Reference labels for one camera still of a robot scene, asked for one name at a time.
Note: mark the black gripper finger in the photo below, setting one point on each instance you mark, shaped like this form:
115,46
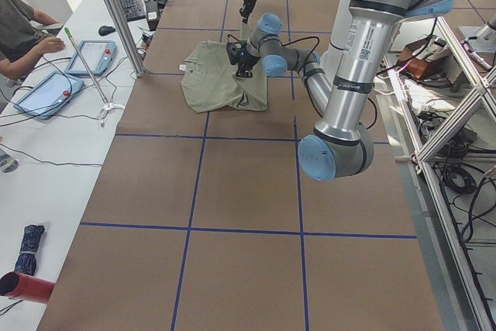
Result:
244,20
244,74

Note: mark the olive green long-sleeve shirt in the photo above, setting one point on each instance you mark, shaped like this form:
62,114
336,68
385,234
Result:
209,82

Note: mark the black keyboard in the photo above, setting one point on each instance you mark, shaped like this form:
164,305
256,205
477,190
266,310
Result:
133,9

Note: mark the black computer mouse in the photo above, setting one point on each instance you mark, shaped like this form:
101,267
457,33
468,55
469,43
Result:
105,30

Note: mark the green tipped grabber stick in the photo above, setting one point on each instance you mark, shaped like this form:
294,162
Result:
108,106

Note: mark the blue teach pendant far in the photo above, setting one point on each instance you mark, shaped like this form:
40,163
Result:
98,55

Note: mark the blue teach pendant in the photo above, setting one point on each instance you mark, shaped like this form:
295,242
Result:
98,55
49,96

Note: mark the blue teach pendant near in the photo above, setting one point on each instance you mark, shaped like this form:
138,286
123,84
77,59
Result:
49,96

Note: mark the person in grey shirt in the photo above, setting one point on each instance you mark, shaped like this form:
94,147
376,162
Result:
22,44

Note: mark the folded dark blue umbrella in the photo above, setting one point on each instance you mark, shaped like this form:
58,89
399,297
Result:
26,262

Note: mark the red cylinder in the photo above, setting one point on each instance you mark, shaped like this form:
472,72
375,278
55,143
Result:
21,286

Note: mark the aluminium frame post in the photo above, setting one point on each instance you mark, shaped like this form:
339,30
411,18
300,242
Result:
125,35

